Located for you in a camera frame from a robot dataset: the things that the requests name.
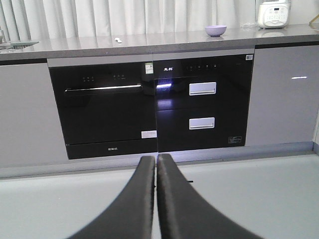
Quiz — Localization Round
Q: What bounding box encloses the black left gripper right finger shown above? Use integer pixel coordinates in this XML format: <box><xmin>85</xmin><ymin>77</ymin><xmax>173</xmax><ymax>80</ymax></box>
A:
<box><xmin>157</xmin><ymin>153</ymin><xmax>259</xmax><ymax>239</ymax></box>

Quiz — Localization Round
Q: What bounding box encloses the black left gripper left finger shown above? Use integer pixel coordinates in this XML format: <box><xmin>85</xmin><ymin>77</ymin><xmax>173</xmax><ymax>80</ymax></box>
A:
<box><xmin>70</xmin><ymin>156</ymin><xmax>155</xmax><ymax>239</ymax></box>

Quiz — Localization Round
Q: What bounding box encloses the purple bowl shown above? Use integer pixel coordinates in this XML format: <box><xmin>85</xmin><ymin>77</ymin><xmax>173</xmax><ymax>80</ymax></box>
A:
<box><xmin>205</xmin><ymin>25</ymin><xmax>227</xmax><ymax>37</ymax></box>

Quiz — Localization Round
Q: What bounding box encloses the black built-in dishwasher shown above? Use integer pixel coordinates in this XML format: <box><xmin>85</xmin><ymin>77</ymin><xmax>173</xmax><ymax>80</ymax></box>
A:
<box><xmin>49</xmin><ymin>62</ymin><xmax>157</xmax><ymax>159</ymax></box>

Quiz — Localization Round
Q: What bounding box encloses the black disinfection cabinet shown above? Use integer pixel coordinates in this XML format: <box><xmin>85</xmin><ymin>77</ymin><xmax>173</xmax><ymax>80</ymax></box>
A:
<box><xmin>154</xmin><ymin>54</ymin><xmax>253</xmax><ymax>152</ymax></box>

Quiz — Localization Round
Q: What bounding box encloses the grey cabinet door left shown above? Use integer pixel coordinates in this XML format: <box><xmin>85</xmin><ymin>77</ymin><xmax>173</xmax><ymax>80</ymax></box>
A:
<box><xmin>0</xmin><ymin>63</ymin><xmax>68</xmax><ymax>168</ymax></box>

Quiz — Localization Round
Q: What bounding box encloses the grey cabinet door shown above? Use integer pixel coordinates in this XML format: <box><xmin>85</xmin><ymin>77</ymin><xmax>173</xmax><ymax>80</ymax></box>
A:
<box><xmin>246</xmin><ymin>45</ymin><xmax>319</xmax><ymax>146</ymax></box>
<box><xmin>0</xmin><ymin>63</ymin><xmax>68</xmax><ymax>168</ymax></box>

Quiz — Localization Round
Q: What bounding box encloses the grey cabinet door right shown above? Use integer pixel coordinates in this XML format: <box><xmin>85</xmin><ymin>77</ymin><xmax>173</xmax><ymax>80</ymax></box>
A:
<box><xmin>246</xmin><ymin>45</ymin><xmax>319</xmax><ymax>146</ymax></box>

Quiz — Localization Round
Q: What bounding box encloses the clear plastic wrap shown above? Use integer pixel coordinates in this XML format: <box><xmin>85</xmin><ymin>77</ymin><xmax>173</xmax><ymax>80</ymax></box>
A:
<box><xmin>240</xmin><ymin>22</ymin><xmax>258</xmax><ymax>29</ymax></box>

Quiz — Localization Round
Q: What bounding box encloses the kitchen sink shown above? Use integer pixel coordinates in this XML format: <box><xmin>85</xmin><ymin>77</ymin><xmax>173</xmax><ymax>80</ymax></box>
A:
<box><xmin>0</xmin><ymin>29</ymin><xmax>39</xmax><ymax>53</ymax></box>

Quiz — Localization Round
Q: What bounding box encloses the white soy milk maker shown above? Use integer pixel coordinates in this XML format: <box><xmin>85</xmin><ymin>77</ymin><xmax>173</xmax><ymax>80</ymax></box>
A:
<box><xmin>257</xmin><ymin>0</ymin><xmax>291</xmax><ymax>29</ymax></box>

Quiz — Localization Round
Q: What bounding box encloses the white curtain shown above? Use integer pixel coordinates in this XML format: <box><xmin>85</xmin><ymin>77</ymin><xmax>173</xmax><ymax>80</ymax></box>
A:
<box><xmin>0</xmin><ymin>0</ymin><xmax>260</xmax><ymax>41</ymax></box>

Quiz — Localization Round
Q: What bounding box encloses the wooden dish rack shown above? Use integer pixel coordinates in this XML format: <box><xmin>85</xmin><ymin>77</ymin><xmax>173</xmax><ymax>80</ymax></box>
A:
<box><xmin>309</xmin><ymin>14</ymin><xmax>319</xmax><ymax>25</ymax></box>

